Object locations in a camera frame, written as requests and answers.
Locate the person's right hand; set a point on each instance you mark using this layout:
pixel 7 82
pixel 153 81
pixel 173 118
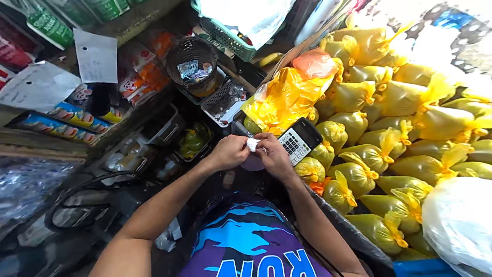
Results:
pixel 277 157

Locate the person's left hand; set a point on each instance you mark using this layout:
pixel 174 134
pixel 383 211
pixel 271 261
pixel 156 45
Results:
pixel 227 153

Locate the person's left fingers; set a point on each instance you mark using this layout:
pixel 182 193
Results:
pixel 241 144

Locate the person's right thumb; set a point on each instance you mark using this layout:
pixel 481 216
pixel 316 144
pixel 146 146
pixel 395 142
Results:
pixel 262 154

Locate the person's right fingers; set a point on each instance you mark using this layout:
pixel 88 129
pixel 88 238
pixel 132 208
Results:
pixel 265 141

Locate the small white plastic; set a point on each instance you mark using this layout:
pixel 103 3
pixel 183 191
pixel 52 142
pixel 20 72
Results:
pixel 252 144

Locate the person's right forearm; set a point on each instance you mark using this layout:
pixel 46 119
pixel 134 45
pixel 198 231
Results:
pixel 315 215

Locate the person's left forearm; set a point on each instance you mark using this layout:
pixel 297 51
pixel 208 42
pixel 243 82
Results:
pixel 169 196

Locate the white paper slip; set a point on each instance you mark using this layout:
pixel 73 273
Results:
pixel 233 112

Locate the calculator with black display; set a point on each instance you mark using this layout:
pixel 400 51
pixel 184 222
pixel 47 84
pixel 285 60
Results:
pixel 300 141

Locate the pile of coins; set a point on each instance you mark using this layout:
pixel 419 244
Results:
pixel 230 104

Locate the black plastic crate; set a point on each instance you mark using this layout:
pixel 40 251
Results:
pixel 200 153

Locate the green filled plastic bags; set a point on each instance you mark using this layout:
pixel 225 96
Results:
pixel 192 142

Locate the yellow plastic bag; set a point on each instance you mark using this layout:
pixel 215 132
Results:
pixel 294 98

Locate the grey basket tray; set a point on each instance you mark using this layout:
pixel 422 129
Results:
pixel 207 103

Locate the wooden stick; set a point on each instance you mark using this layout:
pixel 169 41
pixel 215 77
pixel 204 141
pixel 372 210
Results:
pixel 238 79

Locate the dark grey plastic bin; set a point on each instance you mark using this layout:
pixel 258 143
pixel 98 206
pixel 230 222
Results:
pixel 165 125

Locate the banana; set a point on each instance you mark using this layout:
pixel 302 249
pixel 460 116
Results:
pixel 270 59

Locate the pile of banknotes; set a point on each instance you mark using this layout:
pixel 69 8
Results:
pixel 196 72

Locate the person's body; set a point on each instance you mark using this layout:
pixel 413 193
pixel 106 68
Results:
pixel 246 238

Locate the orange-pink plastic bag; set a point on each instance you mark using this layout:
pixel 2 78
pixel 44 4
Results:
pixel 314 63

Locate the brown woven basket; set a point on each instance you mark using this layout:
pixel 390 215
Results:
pixel 188 54

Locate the green plastic basket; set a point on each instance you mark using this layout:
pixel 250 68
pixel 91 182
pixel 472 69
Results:
pixel 226 36

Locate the cardboard-edged display table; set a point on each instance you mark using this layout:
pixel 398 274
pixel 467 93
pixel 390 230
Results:
pixel 346 231

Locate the clear plastic container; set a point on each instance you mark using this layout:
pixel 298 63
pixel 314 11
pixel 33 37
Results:
pixel 127 157

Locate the gathered white plastic scraps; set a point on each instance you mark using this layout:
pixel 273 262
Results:
pixel 169 235

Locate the pile of orange-white packets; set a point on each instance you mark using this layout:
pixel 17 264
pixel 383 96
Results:
pixel 144 79

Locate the pile of yellow knotted bags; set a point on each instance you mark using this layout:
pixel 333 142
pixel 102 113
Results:
pixel 388 134

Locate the translucent white plastic bag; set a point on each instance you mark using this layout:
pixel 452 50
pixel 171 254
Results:
pixel 246 19

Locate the wooden shelf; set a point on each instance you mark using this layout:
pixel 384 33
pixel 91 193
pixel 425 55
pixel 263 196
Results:
pixel 130 29

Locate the row of blue-yellow snack tubes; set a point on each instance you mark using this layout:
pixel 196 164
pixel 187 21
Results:
pixel 75 122

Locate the white paper with handwriting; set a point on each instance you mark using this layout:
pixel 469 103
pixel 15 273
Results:
pixel 97 57
pixel 40 86

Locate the blue plastic crate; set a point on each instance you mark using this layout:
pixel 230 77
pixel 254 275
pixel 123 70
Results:
pixel 426 268

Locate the large white plastic bag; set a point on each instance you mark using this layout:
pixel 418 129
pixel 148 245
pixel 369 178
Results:
pixel 459 225

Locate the pile of clear plastic packs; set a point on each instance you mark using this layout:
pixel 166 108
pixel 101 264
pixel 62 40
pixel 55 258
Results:
pixel 30 188

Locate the blue plastic piece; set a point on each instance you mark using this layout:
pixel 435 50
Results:
pixel 452 19

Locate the row of green bottles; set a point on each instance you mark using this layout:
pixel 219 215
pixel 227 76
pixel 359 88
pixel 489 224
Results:
pixel 50 25

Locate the red bottles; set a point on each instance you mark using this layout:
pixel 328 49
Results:
pixel 13 52

